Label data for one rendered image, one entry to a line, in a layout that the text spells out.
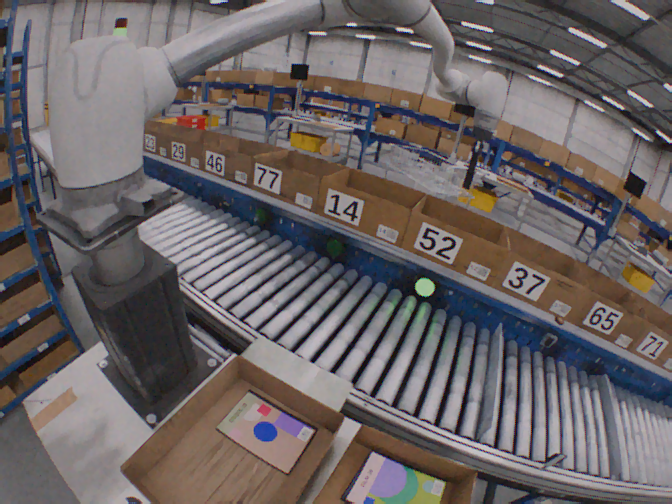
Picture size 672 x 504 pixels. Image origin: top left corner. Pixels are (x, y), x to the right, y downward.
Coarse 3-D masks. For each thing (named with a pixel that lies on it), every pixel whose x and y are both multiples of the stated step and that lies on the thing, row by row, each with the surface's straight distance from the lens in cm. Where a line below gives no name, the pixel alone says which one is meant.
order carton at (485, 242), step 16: (416, 208) 115; (432, 208) 135; (448, 208) 134; (464, 208) 134; (416, 224) 108; (432, 224) 107; (448, 224) 106; (464, 224) 136; (480, 224) 135; (496, 224) 135; (464, 240) 107; (480, 240) 107; (496, 240) 138; (432, 256) 112; (464, 256) 110; (480, 256) 109; (496, 256) 109; (464, 272) 113; (496, 272) 112
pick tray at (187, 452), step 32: (224, 384) 71; (256, 384) 74; (288, 384) 65; (192, 416) 69; (224, 416) 71; (320, 416) 68; (160, 448) 68; (192, 448) 69; (224, 448) 68; (320, 448) 69; (128, 480) 62; (160, 480) 69; (192, 480) 67; (224, 480) 66; (256, 480) 66; (288, 480) 66
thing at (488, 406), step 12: (492, 336) 117; (492, 348) 110; (492, 360) 104; (492, 372) 99; (492, 384) 94; (492, 396) 90; (492, 408) 86; (480, 420) 91; (492, 420) 83; (480, 432) 87
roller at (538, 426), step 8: (536, 352) 126; (536, 360) 122; (536, 368) 119; (536, 376) 116; (536, 384) 114; (544, 384) 116; (536, 392) 111; (544, 392) 113; (536, 400) 109; (544, 400) 110; (536, 408) 107; (544, 408) 108; (536, 416) 105; (544, 416) 106; (536, 424) 103; (544, 424) 104; (536, 432) 101; (544, 432) 102; (536, 440) 100; (544, 440) 101; (536, 448) 98; (544, 448) 99; (536, 456) 97; (544, 456) 98
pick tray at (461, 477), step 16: (368, 432) 65; (352, 448) 70; (368, 448) 71; (384, 448) 69; (400, 448) 66; (416, 448) 64; (352, 464) 69; (416, 464) 71; (432, 464) 69; (448, 464) 68; (336, 480) 67; (448, 480) 76; (464, 480) 73; (320, 496) 66; (336, 496) 66; (448, 496) 75; (464, 496) 69
